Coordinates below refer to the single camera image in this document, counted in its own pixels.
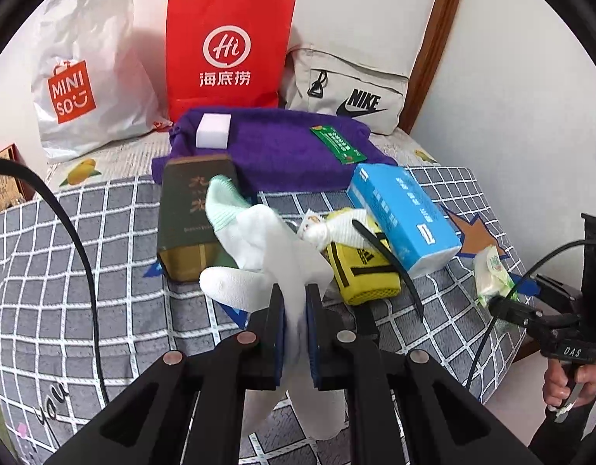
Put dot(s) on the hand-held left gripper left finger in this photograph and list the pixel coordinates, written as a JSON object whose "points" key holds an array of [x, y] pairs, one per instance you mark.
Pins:
{"points": [[278, 339]]}

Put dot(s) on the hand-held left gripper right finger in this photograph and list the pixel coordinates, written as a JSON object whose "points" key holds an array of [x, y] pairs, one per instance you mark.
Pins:
{"points": [[313, 344]]}

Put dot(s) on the yellow mesh pouch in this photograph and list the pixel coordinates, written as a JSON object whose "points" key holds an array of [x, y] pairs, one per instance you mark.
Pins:
{"points": [[365, 271]]}

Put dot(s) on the white and green tissue pack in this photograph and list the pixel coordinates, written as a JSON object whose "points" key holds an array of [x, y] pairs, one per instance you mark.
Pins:
{"points": [[491, 271]]}

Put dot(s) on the fruit printed tissue pack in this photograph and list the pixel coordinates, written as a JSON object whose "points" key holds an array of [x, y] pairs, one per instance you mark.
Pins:
{"points": [[322, 230]]}

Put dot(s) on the white sock with green cuff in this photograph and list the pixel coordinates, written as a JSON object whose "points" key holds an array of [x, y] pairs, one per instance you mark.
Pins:
{"points": [[225, 203]]}

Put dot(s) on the person's right forearm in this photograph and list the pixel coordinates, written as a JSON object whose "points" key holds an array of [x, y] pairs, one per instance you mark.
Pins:
{"points": [[564, 436]]}

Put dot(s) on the person's right hand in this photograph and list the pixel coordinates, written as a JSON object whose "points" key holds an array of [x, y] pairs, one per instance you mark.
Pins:
{"points": [[554, 387]]}

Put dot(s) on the dark green tea tin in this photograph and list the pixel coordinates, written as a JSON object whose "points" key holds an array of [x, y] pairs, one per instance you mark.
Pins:
{"points": [[186, 213]]}

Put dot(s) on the blue tissue box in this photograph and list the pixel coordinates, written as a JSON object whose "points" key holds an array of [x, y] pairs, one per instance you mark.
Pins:
{"points": [[399, 213]]}

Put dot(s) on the purple towel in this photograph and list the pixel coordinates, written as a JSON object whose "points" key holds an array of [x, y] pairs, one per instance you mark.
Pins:
{"points": [[278, 155]]}

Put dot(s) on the green card packet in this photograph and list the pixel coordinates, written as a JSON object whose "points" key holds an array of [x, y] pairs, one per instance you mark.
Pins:
{"points": [[337, 144]]}

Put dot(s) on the grey checked blanket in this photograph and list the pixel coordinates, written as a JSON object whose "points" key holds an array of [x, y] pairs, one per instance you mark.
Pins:
{"points": [[84, 276]]}

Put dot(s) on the white foam block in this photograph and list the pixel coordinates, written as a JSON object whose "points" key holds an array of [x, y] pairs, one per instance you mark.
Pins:
{"points": [[213, 131]]}

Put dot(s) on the fruit printed bedsheet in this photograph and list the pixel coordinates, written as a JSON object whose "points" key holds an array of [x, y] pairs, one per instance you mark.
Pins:
{"points": [[128, 160]]}

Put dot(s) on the beige canvas bag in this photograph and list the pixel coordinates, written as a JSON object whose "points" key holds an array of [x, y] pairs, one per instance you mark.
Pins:
{"points": [[351, 87]]}

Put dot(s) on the red paper bag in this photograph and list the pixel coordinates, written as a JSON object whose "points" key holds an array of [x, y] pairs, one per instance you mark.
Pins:
{"points": [[230, 48]]}

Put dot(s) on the brown box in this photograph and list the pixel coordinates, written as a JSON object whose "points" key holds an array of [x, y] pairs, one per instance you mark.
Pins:
{"points": [[4, 179]]}

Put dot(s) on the white plastic shopping bag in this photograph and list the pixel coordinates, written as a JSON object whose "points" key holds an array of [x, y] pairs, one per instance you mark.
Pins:
{"points": [[94, 58]]}

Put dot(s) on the brown wooden frame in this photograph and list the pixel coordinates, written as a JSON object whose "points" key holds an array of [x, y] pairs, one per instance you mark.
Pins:
{"points": [[438, 34]]}

